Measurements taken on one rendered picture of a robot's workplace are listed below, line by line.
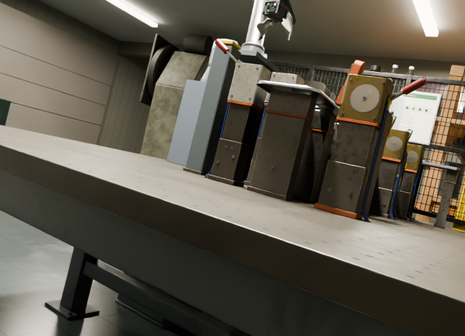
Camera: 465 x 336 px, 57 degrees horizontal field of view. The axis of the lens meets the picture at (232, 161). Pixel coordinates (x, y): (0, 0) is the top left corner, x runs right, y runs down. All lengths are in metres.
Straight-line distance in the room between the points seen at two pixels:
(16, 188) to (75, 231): 0.18
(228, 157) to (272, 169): 0.16
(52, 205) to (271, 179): 0.61
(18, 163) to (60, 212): 0.10
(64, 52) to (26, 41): 0.77
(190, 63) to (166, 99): 0.71
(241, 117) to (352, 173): 0.37
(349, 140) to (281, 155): 0.18
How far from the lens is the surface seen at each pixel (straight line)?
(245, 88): 1.27
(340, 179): 1.12
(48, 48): 9.08
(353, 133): 1.13
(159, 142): 6.66
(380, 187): 1.77
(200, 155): 1.42
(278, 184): 1.15
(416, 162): 2.12
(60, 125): 9.33
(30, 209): 0.79
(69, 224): 0.70
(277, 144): 1.16
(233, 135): 1.26
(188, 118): 2.00
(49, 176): 0.68
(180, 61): 7.00
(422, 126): 2.78
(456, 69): 4.33
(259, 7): 2.23
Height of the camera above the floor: 0.76
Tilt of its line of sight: level
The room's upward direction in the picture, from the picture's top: 14 degrees clockwise
